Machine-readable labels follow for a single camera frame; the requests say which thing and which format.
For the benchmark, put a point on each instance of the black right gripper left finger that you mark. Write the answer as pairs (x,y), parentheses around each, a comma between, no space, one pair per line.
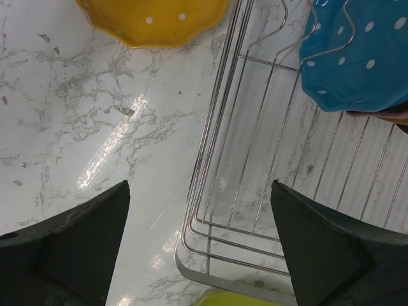
(67,259)

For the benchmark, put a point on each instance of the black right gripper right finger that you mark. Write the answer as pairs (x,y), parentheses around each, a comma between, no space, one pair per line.
(335,259)

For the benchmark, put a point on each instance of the green polka dot plate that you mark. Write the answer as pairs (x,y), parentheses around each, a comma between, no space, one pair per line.
(226,298)

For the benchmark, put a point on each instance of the pink polka dot plate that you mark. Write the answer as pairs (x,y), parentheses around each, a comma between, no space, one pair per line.
(382,114)

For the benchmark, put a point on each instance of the blue polka dot plate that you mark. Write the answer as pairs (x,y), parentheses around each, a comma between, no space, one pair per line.
(356,55)

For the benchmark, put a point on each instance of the yellow polka dot plate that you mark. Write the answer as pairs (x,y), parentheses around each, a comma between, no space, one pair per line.
(142,24)

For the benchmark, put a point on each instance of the metal wire dish rack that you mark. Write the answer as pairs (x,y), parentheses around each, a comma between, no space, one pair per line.
(261,127)

